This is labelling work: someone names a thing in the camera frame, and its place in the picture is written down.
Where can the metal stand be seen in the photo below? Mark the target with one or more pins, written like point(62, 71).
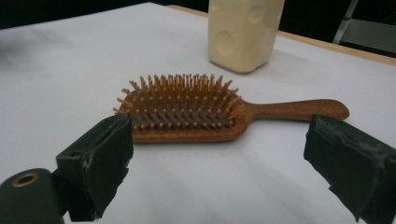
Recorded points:
point(367, 29)

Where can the cream ceramic square cup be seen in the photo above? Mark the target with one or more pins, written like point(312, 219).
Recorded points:
point(241, 34)

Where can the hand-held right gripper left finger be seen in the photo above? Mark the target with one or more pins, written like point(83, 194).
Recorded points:
point(99, 161)

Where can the wooden hairbrush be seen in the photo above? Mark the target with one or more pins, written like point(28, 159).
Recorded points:
point(193, 124)

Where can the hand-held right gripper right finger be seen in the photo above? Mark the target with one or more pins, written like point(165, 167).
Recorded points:
point(351, 161)

